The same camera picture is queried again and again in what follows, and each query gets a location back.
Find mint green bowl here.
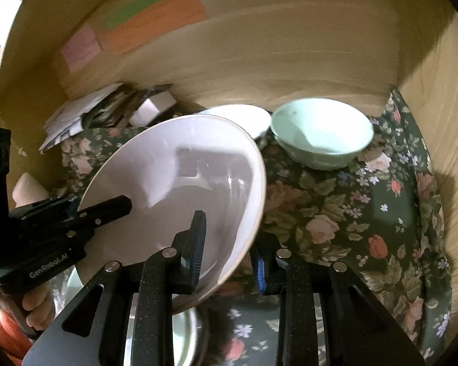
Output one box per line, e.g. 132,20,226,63
270,98,374,171

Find small white box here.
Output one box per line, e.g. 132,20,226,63
129,91,177,127

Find orange sticky note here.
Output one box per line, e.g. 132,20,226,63
101,0,208,56

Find stack of white papers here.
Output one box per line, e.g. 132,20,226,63
39,83,136,153

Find floral tablecloth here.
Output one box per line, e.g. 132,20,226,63
56,87,452,365

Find mint green plate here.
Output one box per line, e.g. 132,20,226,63
64,268,201,365

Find pink bowl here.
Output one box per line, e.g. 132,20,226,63
76,114,266,313

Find green sticky note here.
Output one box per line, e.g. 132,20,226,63
102,0,162,30

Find left hand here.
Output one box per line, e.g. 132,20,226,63
0,282,55,331

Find white bowl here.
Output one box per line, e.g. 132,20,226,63
199,104,271,140

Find pink sticky note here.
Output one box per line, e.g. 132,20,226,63
60,24,102,73

